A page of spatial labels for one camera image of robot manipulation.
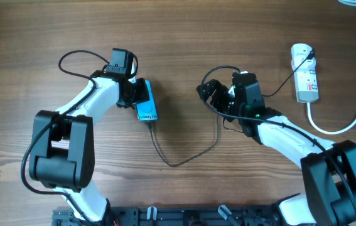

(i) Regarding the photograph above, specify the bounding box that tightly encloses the blue screen Galaxy smartphone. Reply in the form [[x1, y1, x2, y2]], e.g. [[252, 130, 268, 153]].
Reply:
[[137, 80, 158, 121]]

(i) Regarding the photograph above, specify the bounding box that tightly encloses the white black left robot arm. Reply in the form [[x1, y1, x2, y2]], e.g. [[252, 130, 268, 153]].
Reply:
[[20, 48, 150, 225]]

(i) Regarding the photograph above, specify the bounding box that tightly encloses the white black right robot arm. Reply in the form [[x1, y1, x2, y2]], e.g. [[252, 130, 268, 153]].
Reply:
[[197, 72, 356, 225]]

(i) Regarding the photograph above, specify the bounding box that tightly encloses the white power strip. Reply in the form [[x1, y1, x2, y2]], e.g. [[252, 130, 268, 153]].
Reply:
[[291, 43, 319, 103]]

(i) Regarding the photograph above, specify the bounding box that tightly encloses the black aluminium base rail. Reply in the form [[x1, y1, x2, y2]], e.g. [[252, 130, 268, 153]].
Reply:
[[51, 205, 282, 226]]

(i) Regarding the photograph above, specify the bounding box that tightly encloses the white charger plug adapter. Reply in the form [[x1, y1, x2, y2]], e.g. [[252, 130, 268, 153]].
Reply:
[[291, 51, 316, 71]]

